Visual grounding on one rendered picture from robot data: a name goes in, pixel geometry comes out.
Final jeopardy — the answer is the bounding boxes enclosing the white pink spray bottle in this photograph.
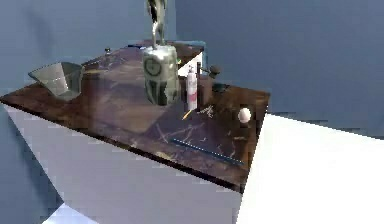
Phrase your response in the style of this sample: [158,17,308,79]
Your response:
[185,65,199,112]

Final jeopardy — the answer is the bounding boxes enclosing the small dark dish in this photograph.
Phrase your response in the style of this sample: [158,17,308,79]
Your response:
[212,82,230,93]

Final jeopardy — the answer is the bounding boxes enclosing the blue pen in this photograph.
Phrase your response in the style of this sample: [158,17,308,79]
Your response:
[171,138,245,166]

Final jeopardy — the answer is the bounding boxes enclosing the white egg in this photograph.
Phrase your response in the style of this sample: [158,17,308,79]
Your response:
[237,107,253,125]

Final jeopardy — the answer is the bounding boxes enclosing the white counter with brown top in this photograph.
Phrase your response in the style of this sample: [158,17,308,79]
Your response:
[0,39,272,224]

